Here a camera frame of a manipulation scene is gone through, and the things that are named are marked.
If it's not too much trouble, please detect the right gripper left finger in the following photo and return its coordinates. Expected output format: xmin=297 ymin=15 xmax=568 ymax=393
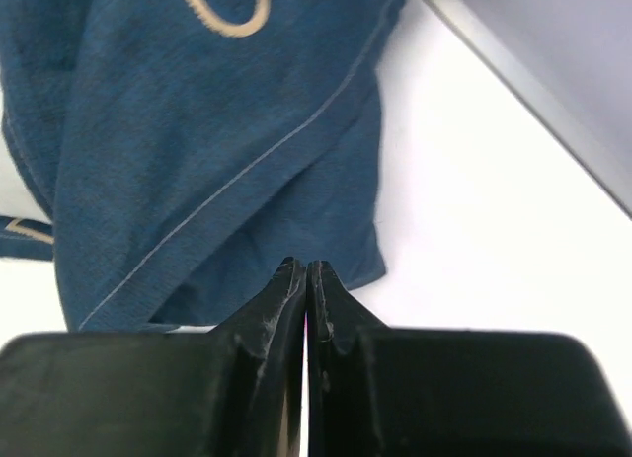
xmin=210 ymin=258 xmax=306 ymax=456

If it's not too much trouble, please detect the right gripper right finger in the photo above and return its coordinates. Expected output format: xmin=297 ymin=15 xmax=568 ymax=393
xmin=306 ymin=261 xmax=385 ymax=456

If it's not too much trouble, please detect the dark blue embroidered pillowcase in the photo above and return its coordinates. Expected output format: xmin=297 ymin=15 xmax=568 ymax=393
xmin=1 ymin=0 xmax=407 ymax=332

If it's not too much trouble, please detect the white pillow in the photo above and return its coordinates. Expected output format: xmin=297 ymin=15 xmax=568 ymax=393
xmin=0 ymin=115 xmax=55 ymax=275

